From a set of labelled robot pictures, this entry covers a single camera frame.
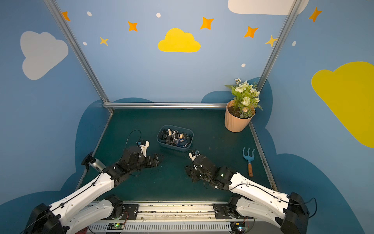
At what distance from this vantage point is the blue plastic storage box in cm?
98

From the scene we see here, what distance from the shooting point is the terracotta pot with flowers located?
0.92 metres

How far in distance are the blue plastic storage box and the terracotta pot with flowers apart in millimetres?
295
